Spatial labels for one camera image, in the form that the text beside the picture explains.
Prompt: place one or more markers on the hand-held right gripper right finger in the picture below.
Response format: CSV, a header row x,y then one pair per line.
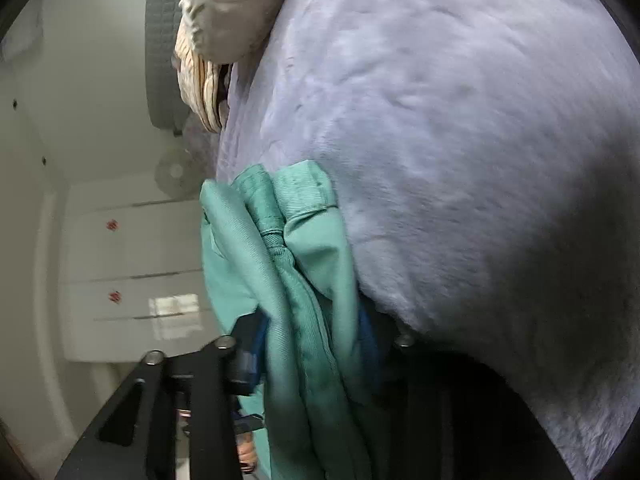
x,y
370,340

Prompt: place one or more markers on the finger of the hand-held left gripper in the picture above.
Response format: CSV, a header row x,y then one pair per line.
x,y
247,421

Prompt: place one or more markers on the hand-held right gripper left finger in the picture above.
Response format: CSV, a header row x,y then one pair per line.
x,y
244,360

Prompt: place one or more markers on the green jacket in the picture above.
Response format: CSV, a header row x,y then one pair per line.
x,y
300,270

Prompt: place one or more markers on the red wardrobe sticker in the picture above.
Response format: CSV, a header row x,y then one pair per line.
x,y
116,296
112,224

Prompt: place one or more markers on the white wardrobe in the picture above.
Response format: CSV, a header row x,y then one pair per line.
x,y
140,260

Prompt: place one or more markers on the lavender fleece blanket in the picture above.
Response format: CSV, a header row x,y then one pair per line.
x,y
450,160

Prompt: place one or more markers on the white round fan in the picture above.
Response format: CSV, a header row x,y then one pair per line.
x,y
172,175

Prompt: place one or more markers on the grey padded headboard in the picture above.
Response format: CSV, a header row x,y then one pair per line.
x,y
160,50

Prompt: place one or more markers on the grey beige pillow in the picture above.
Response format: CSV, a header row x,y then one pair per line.
x,y
235,5

